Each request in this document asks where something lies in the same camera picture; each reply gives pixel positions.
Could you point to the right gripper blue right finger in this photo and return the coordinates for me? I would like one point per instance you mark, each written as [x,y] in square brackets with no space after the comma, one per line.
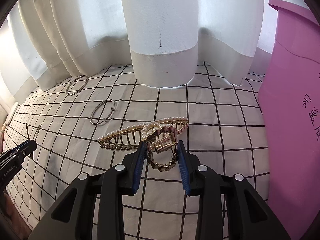
[249,216]

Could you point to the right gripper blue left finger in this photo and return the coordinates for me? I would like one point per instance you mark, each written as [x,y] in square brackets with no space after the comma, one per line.
[71,215]

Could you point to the large silver bangle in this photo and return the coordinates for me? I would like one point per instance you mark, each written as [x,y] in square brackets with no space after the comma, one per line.
[76,85]

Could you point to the gold pearl hair claw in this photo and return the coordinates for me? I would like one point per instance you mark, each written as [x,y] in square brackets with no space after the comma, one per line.
[158,135]

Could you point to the beige round device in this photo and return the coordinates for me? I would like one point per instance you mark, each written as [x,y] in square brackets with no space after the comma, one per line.
[11,114]

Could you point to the white black grid bedsheet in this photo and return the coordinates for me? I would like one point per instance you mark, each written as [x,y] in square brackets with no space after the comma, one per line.
[87,124]

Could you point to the pink plastic bin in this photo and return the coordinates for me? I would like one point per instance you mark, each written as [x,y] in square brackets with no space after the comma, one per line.
[289,99]

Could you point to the white curtain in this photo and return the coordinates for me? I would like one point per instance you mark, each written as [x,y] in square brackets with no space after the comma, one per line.
[46,41]

